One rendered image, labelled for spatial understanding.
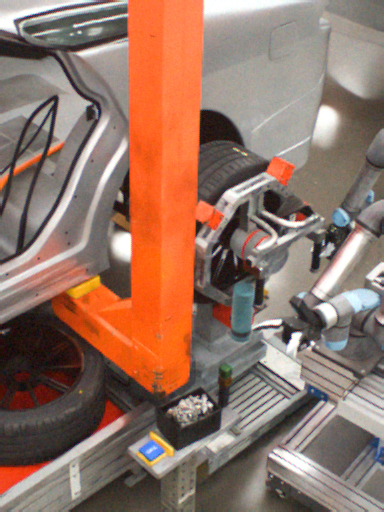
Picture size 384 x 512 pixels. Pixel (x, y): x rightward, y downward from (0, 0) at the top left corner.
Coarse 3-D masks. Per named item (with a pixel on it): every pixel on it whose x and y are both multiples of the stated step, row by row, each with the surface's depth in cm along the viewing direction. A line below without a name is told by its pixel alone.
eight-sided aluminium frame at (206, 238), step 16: (272, 176) 357; (240, 192) 349; (256, 192) 351; (288, 192) 368; (224, 208) 348; (224, 224) 346; (208, 240) 344; (208, 256) 349; (208, 272) 354; (208, 288) 358; (224, 304) 373
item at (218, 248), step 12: (264, 192) 376; (216, 204) 351; (264, 204) 387; (276, 204) 382; (228, 228) 402; (216, 240) 366; (228, 240) 379; (216, 252) 370; (228, 252) 397; (216, 264) 376; (228, 264) 393; (240, 264) 391; (216, 276) 378; (228, 276) 387; (240, 276) 388; (216, 288) 379
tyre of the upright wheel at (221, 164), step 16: (208, 144) 364; (224, 144) 368; (208, 160) 355; (224, 160) 355; (240, 160) 355; (256, 160) 358; (208, 176) 349; (224, 176) 348; (240, 176) 354; (256, 176) 361; (208, 192) 345; (224, 192) 351; (224, 288) 383
